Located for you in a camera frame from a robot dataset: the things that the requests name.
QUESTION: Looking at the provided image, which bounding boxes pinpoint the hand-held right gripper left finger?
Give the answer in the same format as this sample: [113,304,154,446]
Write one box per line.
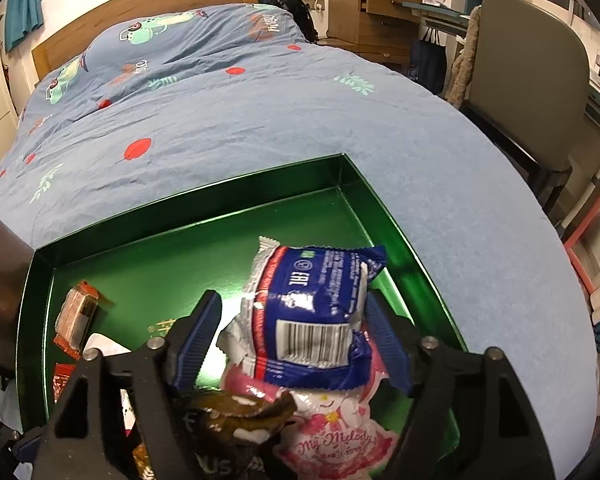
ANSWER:
[32,289,224,480]

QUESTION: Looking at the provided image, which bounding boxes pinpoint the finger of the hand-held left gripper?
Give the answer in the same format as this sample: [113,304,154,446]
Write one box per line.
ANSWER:
[15,427,46,466]

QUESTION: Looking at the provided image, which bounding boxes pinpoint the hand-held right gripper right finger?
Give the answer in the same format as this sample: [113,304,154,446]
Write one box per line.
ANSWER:
[362,290,556,480]

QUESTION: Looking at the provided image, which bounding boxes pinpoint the brown snack wrapper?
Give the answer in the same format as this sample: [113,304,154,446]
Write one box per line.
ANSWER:
[177,389,297,480]

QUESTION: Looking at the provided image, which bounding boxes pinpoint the green tray box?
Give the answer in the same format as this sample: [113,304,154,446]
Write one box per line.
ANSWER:
[16,152,470,480]

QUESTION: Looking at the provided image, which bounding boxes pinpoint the blue and white snack packet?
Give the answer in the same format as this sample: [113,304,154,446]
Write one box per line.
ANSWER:
[216,235,388,392]

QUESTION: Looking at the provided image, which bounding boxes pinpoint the silver candy wrapper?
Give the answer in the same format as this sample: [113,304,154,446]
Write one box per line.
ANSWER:
[82,332,133,361]

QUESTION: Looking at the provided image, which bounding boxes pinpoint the pink cartoon snack packet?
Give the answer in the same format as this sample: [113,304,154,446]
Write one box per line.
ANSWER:
[219,332,398,480]

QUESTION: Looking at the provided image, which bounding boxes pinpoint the black and grey electric kettle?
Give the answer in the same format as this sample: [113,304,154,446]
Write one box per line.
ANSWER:
[0,199,35,376]

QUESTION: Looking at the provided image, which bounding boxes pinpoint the pink framed mirror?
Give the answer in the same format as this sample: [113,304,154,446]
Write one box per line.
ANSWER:
[562,135,600,296]

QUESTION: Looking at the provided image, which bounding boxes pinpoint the beige furry scarf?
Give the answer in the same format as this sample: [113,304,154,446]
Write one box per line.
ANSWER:
[445,5,483,108]

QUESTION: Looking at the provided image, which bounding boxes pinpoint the navy shopping bag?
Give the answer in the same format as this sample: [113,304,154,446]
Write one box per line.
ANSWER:
[407,27,448,95]

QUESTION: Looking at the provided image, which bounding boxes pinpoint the grey chair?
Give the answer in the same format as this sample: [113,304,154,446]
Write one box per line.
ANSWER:
[457,0,593,211]

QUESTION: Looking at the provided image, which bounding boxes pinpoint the wooden cabinet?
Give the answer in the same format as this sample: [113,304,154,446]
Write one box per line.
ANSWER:
[326,0,426,66]

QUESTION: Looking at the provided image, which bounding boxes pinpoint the wooden headboard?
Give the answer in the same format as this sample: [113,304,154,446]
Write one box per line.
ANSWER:
[31,0,261,81]

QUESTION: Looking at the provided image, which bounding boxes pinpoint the black backpack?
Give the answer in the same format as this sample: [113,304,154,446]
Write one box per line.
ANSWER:
[257,0,321,43]

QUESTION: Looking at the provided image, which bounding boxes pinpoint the teal curtain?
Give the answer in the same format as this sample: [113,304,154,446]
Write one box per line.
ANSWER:
[4,0,45,52]

